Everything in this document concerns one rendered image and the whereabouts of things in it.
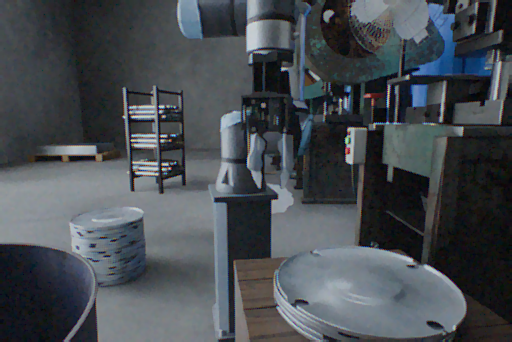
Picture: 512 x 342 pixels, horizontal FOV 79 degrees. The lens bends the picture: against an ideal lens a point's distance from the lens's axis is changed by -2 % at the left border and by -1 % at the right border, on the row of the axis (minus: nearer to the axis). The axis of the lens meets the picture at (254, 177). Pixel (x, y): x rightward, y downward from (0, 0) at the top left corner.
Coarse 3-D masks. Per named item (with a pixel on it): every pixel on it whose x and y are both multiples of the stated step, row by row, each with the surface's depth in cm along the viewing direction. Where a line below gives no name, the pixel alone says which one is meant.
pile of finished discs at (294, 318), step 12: (312, 252) 66; (276, 276) 56; (276, 288) 51; (276, 300) 52; (300, 300) 49; (288, 312) 49; (300, 324) 45; (312, 324) 43; (432, 324) 43; (312, 336) 44; (324, 336) 43; (336, 336) 41; (348, 336) 42; (444, 336) 42
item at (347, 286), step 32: (320, 256) 63; (352, 256) 63; (384, 256) 63; (288, 288) 51; (320, 288) 51; (352, 288) 50; (384, 288) 50; (416, 288) 51; (448, 288) 51; (320, 320) 42; (352, 320) 43; (384, 320) 43; (416, 320) 43; (448, 320) 43
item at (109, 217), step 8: (104, 208) 147; (112, 208) 148; (128, 208) 148; (136, 208) 147; (80, 216) 136; (88, 216) 136; (96, 216) 134; (104, 216) 134; (112, 216) 134; (120, 216) 134; (128, 216) 136; (72, 224) 125; (80, 224) 125; (88, 224) 125; (96, 224) 125; (104, 224) 125; (112, 224) 125; (120, 224) 124
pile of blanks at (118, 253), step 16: (128, 224) 128; (80, 240) 123; (96, 240) 121; (112, 240) 124; (128, 240) 128; (144, 240) 139; (96, 256) 124; (112, 256) 124; (128, 256) 129; (144, 256) 138; (96, 272) 125; (112, 272) 125; (128, 272) 129
